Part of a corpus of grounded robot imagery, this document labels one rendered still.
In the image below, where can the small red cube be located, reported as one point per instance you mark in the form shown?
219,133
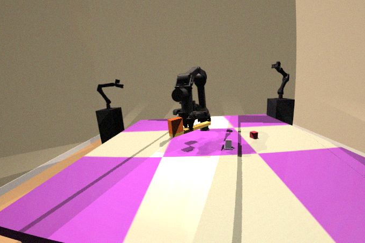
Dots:
253,134

